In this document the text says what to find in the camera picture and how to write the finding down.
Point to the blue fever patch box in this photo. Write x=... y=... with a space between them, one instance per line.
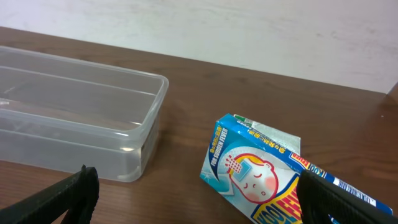
x=256 y=168

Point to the clear plastic container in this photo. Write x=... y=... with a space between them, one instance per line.
x=61 y=113

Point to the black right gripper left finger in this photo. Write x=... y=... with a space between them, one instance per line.
x=74 y=197

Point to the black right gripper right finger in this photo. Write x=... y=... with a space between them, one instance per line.
x=321 y=200

